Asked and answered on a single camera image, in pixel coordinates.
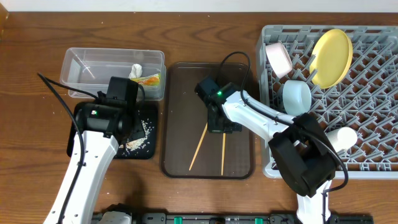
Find green snack wrapper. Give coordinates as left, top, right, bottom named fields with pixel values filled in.
left=131, top=73, right=160, bottom=86

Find grey dishwasher rack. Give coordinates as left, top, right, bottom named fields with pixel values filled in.
left=256, top=25, right=397, bottom=179

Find pink white bowl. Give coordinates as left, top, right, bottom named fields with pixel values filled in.
left=265, top=42, right=293, bottom=78

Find yellow plate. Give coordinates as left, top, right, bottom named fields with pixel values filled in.
left=310, top=29, right=353, bottom=89

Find black waste tray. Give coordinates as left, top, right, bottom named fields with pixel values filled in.
left=67, top=99, right=157, bottom=161

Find light blue bowl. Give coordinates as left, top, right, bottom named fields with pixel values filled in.
left=282, top=80, right=312, bottom=116

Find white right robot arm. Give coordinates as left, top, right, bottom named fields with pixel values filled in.
left=203, top=90, right=348, bottom=223

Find white tissue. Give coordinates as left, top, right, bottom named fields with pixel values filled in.
left=129, top=63, right=142, bottom=79

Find wooden chopstick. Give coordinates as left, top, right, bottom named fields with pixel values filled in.
left=221, top=133, right=226, bottom=176
left=189, top=123, right=208, bottom=171

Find rice and food scraps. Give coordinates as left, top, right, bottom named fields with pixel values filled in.
left=115, top=119, right=156, bottom=159

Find pale green cup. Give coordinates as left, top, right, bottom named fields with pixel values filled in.
left=326, top=127, right=358, bottom=153

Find clear plastic bin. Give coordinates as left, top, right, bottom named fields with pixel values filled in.
left=60, top=47, right=166, bottom=101

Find dark brown serving tray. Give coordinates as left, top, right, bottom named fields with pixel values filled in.
left=160, top=62, right=256, bottom=180

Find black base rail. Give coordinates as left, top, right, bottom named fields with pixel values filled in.
left=93, top=203, right=374, bottom=224

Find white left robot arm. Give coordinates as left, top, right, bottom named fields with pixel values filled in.
left=45, top=93, right=144, bottom=223

